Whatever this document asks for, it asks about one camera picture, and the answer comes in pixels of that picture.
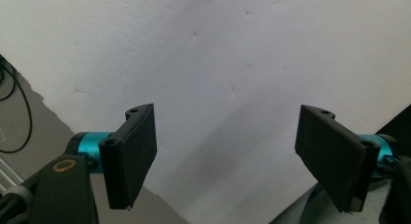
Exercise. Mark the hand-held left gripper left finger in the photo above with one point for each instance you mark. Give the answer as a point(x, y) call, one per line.
point(132, 153)

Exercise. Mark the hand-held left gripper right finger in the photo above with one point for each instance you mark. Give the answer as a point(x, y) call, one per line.
point(329, 153)

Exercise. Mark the metal rail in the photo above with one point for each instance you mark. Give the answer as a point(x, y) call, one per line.
point(9, 173)

